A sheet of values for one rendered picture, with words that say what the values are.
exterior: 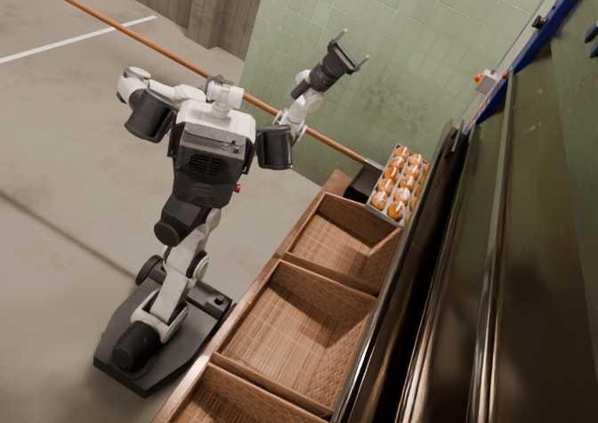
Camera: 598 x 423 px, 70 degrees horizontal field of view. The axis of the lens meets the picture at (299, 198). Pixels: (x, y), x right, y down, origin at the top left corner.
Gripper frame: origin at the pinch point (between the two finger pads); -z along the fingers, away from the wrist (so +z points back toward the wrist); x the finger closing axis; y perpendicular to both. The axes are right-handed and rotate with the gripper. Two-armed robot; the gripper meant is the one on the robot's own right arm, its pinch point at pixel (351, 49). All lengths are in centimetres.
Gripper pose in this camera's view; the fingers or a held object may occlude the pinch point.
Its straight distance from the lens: 145.0
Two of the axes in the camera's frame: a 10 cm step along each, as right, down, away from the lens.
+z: -5.5, 3.7, 7.5
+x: -6.6, -7.4, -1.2
